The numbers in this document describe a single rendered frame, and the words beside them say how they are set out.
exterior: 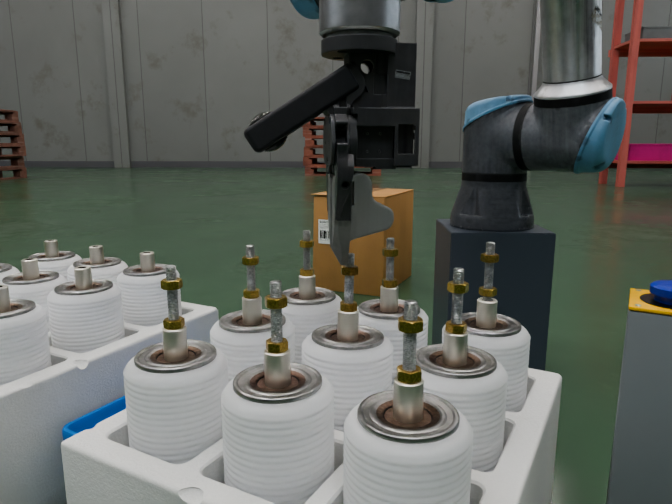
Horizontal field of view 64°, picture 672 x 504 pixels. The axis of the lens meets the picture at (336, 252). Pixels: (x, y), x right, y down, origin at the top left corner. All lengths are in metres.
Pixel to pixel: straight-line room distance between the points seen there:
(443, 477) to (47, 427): 0.51
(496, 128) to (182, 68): 10.22
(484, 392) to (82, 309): 0.54
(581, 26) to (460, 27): 9.91
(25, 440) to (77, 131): 11.12
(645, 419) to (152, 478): 0.42
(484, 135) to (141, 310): 0.64
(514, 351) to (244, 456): 0.30
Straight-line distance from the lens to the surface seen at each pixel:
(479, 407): 0.50
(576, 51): 0.93
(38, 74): 12.15
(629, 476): 0.59
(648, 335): 0.53
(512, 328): 0.62
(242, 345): 0.59
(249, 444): 0.45
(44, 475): 0.78
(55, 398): 0.75
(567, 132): 0.93
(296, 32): 10.71
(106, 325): 0.82
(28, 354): 0.75
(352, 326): 0.56
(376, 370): 0.54
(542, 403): 0.64
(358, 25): 0.51
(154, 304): 0.88
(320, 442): 0.46
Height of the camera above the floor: 0.45
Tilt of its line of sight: 11 degrees down
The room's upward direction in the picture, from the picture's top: straight up
